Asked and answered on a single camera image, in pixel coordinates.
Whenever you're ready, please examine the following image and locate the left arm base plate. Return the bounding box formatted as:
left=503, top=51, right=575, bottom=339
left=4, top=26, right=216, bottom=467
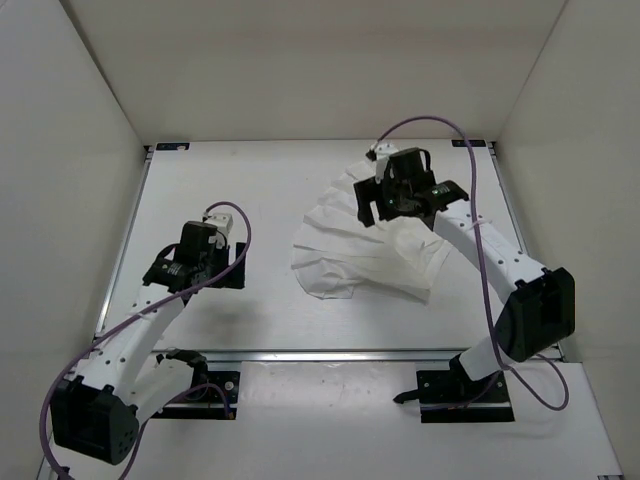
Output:
left=152, top=362, right=241, bottom=421

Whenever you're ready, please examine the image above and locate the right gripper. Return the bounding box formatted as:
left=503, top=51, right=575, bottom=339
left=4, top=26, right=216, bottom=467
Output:
left=353, top=173, right=409, bottom=230

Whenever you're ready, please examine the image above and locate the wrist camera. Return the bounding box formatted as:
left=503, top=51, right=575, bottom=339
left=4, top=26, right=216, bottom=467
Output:
left=203, top=212, right=233, bottom=249
left=365, top=142, right=399, bottom=176

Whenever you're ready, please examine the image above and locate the right corner black label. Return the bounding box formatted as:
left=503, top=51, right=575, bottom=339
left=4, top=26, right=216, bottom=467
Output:
left=451, top=139, right=486, bottom=148

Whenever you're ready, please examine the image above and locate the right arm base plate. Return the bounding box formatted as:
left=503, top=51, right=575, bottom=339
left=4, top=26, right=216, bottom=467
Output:
left=393, top=355, right=515, bottom=424

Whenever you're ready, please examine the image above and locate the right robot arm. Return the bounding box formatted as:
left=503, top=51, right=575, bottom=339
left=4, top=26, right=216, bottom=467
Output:
left=354, top=144, right=575, bottom=401

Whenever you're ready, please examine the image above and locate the aluminium front table rail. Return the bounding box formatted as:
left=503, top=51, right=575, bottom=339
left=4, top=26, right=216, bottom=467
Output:
left=203, top=349, right=460, bottom=363

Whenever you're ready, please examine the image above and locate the white pleated skirt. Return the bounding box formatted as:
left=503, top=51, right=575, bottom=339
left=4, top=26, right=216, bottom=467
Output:
left=291, top=161, right=452, bottom=302

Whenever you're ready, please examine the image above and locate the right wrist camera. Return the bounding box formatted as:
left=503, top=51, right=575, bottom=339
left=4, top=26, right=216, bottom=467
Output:
left=365, top=142, right=399, bottom=176

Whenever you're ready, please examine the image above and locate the left corner black label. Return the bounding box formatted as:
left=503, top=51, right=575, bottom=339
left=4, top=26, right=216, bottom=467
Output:
left=155, top=142, right=190, bottom=151

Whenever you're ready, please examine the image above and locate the corner black label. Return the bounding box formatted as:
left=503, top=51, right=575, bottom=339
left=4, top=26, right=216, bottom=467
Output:
left=155, top=142, right=190, bottom=151
left=451, top=139, right=486, bottom=148

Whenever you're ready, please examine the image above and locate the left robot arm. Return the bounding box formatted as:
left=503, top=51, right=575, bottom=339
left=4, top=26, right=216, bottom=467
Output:
left=50, top=213, right=246, bottom=465

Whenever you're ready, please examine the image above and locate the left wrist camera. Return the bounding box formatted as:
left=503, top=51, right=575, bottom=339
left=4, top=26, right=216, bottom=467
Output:
left=203, top=212, right=233, bottom=249

